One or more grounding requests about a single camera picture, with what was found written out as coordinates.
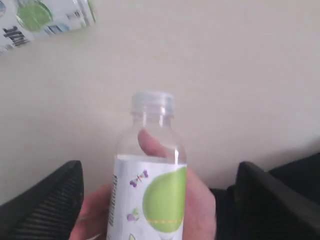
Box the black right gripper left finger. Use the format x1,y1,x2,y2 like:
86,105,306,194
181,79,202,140
0,160,83,240

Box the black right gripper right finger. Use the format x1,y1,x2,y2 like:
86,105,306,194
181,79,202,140
234,162,320,240

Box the person's open hand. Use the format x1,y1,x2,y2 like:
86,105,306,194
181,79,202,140
68,128,218,240

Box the lime label clear bottle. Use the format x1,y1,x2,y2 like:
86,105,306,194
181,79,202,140
0,0,96,55

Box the wide white-cap balloon label bottle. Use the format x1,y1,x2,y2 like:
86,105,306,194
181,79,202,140
106,91,187,240

